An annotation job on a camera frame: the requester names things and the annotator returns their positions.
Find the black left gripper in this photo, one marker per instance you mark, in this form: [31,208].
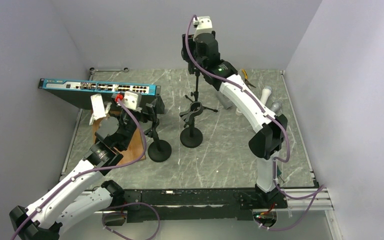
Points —
[144,117]

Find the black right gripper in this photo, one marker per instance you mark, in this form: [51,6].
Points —
[186,56]

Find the white handheld microphone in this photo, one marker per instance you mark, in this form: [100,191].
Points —
[265,94]

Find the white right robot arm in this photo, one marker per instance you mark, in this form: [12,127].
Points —
[269,128]

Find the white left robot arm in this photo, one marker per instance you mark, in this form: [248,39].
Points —
[65,204]

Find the left black round-base mic stand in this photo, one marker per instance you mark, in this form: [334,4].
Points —
[159,150]

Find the black round-base mic stand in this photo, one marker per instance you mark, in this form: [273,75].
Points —
[159,150]
[191,137]

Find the centre black round-base mic stand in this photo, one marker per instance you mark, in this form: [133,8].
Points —
[191,137]

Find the wooden board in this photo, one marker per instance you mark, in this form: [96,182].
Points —
[132,152]

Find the white plastic clip part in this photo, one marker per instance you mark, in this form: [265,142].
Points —
[100,108]

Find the grey pipe piece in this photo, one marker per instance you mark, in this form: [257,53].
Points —
[224,100]

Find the yellow black pliers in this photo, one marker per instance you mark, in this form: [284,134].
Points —
[246,79]

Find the white pipe fitting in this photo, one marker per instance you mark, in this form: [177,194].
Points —
[238,112]

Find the silver combination wrench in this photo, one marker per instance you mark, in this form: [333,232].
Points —
[94,70]

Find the black tripod shock-mount stand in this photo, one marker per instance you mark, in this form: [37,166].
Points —
[197,89]

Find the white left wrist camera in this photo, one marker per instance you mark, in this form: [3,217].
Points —
[129,99]

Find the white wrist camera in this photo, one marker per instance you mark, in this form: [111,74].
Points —
[129,99]
[202,25]

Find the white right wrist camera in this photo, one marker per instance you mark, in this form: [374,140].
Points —
[202,25]

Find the blue network switch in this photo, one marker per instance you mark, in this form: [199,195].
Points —
[78,93]

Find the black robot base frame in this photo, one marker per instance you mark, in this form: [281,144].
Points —
[241,204]

